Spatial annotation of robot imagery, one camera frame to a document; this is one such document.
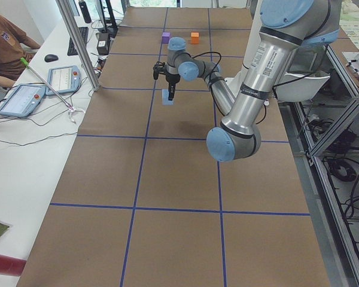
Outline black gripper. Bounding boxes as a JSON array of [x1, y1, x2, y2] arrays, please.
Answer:
[[165, 63, 180, 100]]

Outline light blue foam block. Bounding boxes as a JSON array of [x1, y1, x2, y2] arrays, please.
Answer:
[[162, 89, 174, 105]]

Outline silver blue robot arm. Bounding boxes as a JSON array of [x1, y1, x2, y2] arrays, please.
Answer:
[[153, 1, 342, 162]]

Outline purple foam block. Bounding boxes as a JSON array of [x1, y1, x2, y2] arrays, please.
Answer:
[[162, 32, 171, 44]]

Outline orange foam block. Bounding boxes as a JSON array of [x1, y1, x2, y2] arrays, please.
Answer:
[[190, 32, 199, 45]]

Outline blue tape strip lengthwise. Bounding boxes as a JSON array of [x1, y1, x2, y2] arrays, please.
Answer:
[[119, 7, 169, 287]]

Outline black power adapter box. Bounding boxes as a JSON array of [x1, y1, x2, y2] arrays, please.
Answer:
[[96, 33, 111, 55]]

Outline black keyboard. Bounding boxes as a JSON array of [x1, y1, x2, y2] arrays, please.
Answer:
[[66, 26, 89, 57]]

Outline far blue teach pendant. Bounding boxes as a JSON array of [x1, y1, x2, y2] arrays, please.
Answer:
[[47, 65, 81, 94]]

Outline blue teach pendant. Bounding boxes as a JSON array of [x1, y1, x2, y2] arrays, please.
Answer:
[[0, 84, 46, 117], [47, 65, 81, 94]]

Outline brown paper table cover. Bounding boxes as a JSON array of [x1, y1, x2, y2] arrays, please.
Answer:
[[19, 8, 332, 286]]

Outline black water bottle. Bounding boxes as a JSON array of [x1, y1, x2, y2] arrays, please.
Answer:
[[78, 0, 92, 23]]

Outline black computer mouse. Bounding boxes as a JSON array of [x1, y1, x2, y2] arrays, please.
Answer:
[[44, 54, 59, 63]]

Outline near blue teach pendant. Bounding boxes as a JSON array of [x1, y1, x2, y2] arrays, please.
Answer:
[[0, 84, 46, 117]]

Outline person in brown shirt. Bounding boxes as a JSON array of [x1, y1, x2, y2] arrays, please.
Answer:
[[0, 15, 41, 88]]

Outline red cylinder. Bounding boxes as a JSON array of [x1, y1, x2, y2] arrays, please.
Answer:
[[0, 254, 27, 276]]

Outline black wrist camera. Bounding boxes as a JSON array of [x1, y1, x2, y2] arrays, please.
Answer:
[[153, 61, 166, 80]]

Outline green handled grabber stick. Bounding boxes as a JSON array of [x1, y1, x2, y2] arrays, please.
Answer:
[[20, 57, 86, 123]]

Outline aluminium frame post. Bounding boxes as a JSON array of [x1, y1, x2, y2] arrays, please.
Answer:
[[56, 0, 100, 91]]

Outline aluminium side frame rail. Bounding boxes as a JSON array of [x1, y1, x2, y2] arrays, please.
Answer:
[[289, 39, 359, 286]]

